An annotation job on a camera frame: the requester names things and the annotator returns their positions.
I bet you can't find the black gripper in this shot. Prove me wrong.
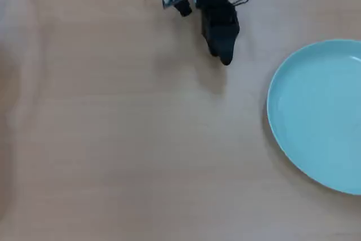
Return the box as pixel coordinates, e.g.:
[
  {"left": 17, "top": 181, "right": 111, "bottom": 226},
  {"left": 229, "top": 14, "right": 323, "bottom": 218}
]
[{"left": 194, "top": 0, "right": 241, "bottom": 66}]

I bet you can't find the green round bowl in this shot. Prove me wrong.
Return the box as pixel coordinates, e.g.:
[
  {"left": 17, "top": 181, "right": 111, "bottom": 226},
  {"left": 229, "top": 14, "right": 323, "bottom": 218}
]
[{"left": 266, "top": 39, "right": 361, "bottom": 196}]

